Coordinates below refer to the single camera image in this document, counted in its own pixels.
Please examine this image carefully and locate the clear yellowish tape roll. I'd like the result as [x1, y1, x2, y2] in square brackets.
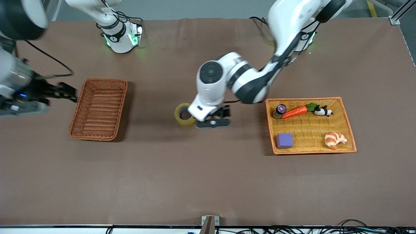
[175, 103, 197, 126]

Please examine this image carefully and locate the brown wicker basket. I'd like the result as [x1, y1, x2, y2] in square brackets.
[68, 78, 128, 142]

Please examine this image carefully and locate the orange wicker basket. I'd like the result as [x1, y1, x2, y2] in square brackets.
[265, 97, 357, 155]

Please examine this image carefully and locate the brown table cover sheet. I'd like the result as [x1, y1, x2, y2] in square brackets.
[0, 18, 416, 227]

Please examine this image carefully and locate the small bottle purple cap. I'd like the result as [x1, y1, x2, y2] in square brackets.
[273, 104, 287, 119]

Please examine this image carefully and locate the purple foam block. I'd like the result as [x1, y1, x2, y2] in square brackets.
[276, 133, 294, 149]

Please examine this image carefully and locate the orange toy carrot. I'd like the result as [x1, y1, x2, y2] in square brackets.
[281, 103, 320, 119]

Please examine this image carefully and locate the black white panda toy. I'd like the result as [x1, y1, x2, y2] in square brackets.
[314, 105, 333, 117]

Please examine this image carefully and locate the toy croissant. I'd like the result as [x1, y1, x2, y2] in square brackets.
[325, 132, 347, 150]

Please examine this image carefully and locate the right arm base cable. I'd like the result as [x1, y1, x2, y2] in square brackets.
[96, 0, 144, 33]

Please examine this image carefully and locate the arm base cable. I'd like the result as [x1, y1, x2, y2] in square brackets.
[96, 0, 144, 33]
[250, 16, 270, 28]

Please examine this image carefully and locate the left arm base cable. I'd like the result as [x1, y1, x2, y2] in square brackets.
[250, 16, 270, 28]

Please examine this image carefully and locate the metal table edge bracket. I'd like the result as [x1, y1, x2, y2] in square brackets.
[201, 215, 220, 226]

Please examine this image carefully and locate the black cable bundle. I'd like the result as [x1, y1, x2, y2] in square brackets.
[216, 219, 416, 234]

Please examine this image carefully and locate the aluminium frame rail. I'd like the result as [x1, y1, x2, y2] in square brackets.
[367, 0, 416, 26]

